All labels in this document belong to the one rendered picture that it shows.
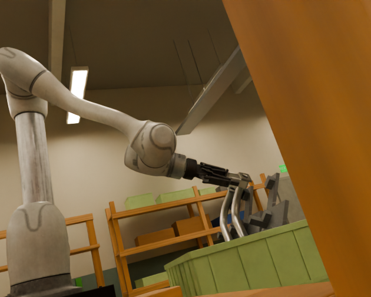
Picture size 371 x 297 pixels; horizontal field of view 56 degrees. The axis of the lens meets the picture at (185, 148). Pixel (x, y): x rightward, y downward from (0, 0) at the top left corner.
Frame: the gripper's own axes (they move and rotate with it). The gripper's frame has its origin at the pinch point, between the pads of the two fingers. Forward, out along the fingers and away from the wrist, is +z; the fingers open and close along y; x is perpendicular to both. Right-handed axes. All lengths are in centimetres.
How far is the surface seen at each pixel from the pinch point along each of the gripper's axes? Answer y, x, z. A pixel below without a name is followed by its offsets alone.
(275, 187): -16.2, -7.4, 6.7
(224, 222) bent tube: 6.5, 22.2, 3.2
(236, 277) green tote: -45.4, 6.0, -8.1
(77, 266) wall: 340, 350, -75
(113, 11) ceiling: 436, -28, -108
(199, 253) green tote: -42.4, 3.3, -18.1
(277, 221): -29.1, -2.7, 5.0
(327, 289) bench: -92, -32, -23
